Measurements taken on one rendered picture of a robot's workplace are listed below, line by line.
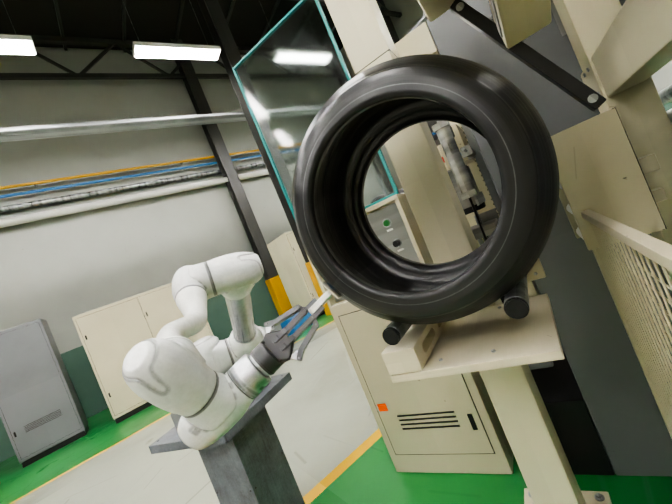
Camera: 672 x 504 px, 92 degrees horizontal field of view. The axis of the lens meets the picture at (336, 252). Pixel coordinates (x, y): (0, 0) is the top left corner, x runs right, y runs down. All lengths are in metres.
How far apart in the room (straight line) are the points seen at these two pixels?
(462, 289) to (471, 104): 0.35
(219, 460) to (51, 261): 7.59
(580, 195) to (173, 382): 0.99
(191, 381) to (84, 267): 8.26
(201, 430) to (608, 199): 1.05
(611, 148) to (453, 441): 1.30
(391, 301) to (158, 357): 0.48
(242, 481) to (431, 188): 1.49
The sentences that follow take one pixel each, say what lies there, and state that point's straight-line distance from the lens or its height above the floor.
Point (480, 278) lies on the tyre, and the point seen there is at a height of 0.98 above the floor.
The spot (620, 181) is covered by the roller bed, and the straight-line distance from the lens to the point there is 1.01.
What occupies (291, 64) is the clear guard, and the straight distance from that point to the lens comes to 1.76.
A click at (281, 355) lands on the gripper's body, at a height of 0.96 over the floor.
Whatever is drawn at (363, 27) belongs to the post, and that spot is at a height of 1.76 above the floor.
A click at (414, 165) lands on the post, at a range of 1.10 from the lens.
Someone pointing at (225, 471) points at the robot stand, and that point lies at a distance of 1.88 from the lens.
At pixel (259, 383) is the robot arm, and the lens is 0.80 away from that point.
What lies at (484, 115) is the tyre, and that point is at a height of 1.26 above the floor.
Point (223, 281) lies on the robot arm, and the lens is 1.23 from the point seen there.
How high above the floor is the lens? 1.13
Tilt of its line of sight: level
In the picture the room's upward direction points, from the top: 23 degrees counter-clockwise
